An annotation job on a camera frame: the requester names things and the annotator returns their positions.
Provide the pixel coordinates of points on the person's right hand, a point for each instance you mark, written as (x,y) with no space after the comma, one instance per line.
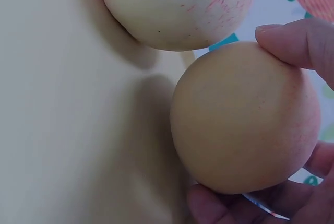
(295,45)

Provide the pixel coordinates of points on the plain yellow apple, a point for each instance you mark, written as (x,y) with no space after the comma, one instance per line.
(242,119)

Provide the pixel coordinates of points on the red-streaked pale apple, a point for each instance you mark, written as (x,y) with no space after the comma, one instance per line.
(169,7)

